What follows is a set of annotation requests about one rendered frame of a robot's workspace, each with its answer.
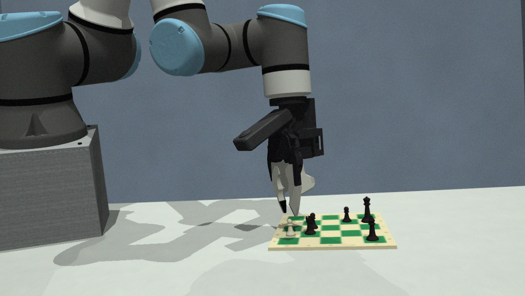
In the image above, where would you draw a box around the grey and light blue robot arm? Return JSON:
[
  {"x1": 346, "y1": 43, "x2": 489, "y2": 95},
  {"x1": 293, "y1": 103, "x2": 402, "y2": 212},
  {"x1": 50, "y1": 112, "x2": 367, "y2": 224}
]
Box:
[{"x1": 0, "y1": 0, "x2": 312, "y2": 151}]

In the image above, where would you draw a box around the green and cream chessboard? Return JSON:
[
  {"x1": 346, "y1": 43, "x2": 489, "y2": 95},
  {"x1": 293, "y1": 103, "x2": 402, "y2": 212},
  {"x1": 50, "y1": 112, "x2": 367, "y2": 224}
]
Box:
[{"x1": 268, "y1": 212, "x2": 397, "y2": 251}]

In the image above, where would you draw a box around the black queen chess piece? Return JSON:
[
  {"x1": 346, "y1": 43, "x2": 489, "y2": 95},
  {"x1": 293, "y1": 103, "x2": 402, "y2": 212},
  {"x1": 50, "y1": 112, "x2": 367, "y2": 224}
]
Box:
[{"x1": 362, "y1": 196, "x2": 371, "y2": 223}]

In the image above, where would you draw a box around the white pawn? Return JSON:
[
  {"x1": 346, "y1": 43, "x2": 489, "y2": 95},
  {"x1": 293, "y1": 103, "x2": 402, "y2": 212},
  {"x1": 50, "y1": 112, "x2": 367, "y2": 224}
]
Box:
[{"x1": 286, "y1": 219, "x2": 296, "y2": 236}]

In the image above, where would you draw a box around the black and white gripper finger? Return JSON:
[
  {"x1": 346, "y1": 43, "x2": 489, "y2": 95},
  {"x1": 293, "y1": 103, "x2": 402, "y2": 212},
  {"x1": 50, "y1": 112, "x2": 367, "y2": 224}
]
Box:
[
  {"x1": 285, "y1": 142, "x2": 315, "y2": 216},
  {"x1": 267, "y1": 150, "x2": 289, "y2": 213}
]

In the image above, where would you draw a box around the black rook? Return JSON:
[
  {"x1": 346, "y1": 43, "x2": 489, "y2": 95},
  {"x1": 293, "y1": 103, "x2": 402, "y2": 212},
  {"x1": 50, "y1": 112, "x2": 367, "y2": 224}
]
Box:
[{"x1": 305, "y1": 216, "x2": 316, "y2": 235}]

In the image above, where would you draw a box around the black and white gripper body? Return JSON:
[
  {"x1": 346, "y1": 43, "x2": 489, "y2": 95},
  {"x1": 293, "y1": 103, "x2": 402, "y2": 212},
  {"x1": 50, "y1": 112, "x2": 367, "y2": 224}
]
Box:
[{"x1": 268, "y1": 96, "x2": 324, "y2": 163}]

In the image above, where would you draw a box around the black bishop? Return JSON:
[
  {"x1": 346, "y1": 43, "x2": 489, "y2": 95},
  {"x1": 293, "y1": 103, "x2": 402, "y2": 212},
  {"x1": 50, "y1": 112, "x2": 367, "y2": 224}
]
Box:
[{"x1": 366, "y1": 215, "x2": 379, "y2": 242}]

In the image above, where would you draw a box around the black pawn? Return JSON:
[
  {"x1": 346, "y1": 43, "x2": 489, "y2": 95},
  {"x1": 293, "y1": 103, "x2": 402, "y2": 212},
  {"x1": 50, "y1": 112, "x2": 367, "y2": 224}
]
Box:
[
  {"x1": 310, "y1": 213, "x2": 318, "y2": 229},
  {"x1": 343, "y1": 207, "x2": 351, "y2": 222}
]

